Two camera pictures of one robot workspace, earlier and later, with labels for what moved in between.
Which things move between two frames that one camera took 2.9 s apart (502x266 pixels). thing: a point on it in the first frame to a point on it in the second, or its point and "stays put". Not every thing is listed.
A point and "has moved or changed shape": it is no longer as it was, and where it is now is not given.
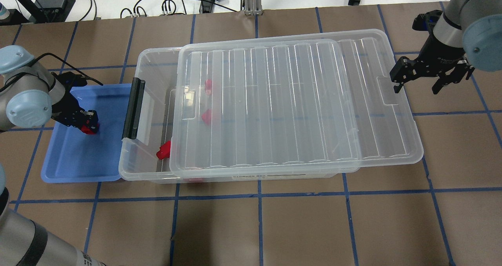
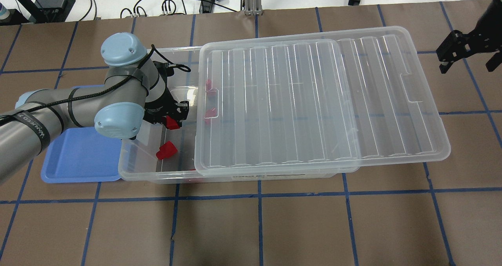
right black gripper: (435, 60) to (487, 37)
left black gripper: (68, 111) to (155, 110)
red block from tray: (86, 129) to (171, 123)
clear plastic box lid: (290, 106) has moved or changed shape
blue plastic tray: (74, 156) stays put
